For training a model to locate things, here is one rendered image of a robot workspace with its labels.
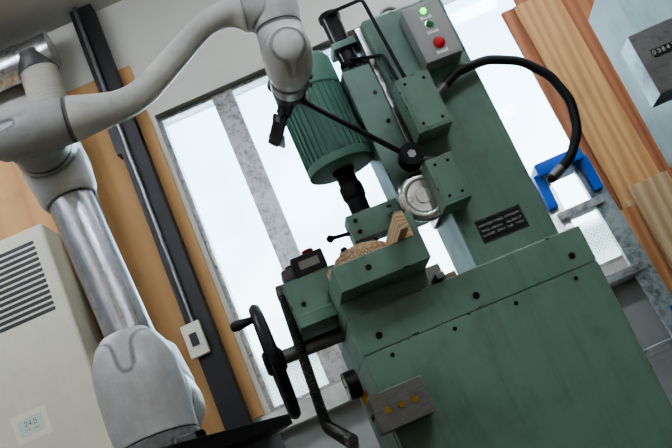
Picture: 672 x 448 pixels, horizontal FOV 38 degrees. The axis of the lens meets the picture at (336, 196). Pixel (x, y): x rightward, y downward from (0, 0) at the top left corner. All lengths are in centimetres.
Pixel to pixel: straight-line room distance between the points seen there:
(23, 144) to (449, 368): 101
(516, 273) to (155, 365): 86
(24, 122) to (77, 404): 170
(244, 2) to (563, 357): 103
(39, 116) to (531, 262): 111
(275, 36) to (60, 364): 194
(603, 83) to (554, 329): 177
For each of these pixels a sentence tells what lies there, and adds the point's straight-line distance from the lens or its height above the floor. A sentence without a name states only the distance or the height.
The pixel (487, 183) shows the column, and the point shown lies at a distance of 241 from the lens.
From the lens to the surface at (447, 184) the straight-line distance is 230.
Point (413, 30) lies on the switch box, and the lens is 248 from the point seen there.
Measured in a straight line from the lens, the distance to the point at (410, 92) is 238.
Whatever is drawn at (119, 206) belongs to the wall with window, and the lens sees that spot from 401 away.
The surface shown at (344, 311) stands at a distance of 220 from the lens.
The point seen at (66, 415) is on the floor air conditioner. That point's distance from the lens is 363.
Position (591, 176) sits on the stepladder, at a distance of 319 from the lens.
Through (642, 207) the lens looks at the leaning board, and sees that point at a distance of 356.
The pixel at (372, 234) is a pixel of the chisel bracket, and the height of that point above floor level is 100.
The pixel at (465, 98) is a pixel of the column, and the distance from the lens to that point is 249.
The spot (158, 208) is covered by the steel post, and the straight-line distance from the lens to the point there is 388.
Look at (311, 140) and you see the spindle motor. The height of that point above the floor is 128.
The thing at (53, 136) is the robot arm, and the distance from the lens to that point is 209.
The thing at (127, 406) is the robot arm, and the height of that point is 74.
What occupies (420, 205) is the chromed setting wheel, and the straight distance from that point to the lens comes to 234.
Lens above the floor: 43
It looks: 17 degrees up
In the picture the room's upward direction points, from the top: 24 degrees counter-clockwise
